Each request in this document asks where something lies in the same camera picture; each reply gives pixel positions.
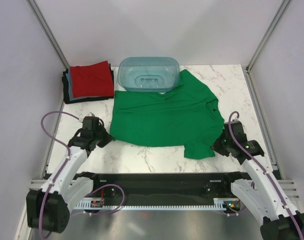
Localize green t shirt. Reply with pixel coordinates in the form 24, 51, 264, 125
110, 69, 224, 160

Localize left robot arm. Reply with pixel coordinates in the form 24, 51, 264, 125
26, 115, 113, 240

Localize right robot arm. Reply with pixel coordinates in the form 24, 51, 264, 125
212, 121, 304, 240

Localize black folded t shirt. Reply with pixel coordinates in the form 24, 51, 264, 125
62, 68, 114, 105

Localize red folded t shirt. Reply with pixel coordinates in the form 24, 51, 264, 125
70, 60, 114, 98

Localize blue folded t shirt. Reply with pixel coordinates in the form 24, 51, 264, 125
66, 68, 85, 101

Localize teal plastic bin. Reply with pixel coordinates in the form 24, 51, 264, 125
117, 57, 180, 93

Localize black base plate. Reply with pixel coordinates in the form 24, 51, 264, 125
76, 172, 235, 204

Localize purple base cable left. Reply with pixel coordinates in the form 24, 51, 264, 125
69, 184, 125, 218

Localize white slotted cable duct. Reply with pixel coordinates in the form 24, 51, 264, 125
74, 198, 238, 211

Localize aluminium rail left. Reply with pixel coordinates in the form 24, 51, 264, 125
29, 179, 53, 193

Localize aluminium rail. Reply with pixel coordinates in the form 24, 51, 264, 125
29, 179, 53, 193
278, 180, 299, 201

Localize aluminium rail right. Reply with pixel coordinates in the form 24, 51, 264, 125
278, 180, 299, 201

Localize right aluminium frame post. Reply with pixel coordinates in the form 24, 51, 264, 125
245, 0, 292, 72

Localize aluminium frame post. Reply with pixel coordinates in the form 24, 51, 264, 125
26, 0, 70, 69
245, 0, 292, 72

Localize left aluminium frame post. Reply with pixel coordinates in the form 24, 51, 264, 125
26, 0, 70, 69

